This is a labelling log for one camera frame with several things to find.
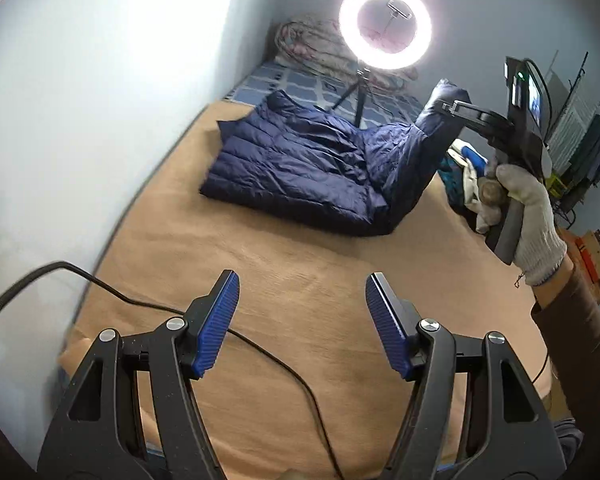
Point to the navy blue puffer jacket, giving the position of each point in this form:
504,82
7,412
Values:
316,168

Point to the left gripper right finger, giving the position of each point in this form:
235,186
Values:
505,432

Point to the ring light on tripod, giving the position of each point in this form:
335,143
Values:
383,36

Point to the blue patterned bed sheet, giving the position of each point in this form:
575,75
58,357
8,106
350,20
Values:
321,92

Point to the window blind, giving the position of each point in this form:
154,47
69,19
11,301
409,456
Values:
574,139

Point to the folded floral quilts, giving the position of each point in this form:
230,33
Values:
313,44

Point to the orange box on floor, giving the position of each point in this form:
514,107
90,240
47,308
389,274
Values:
584,251

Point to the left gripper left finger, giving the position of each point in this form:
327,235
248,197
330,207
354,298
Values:
97,433

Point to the phone on right gripper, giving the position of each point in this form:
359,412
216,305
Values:
529,104

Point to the right white gloved hand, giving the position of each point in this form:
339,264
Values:
539,251

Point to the right brown sleeved forearm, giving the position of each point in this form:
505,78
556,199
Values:
568,318

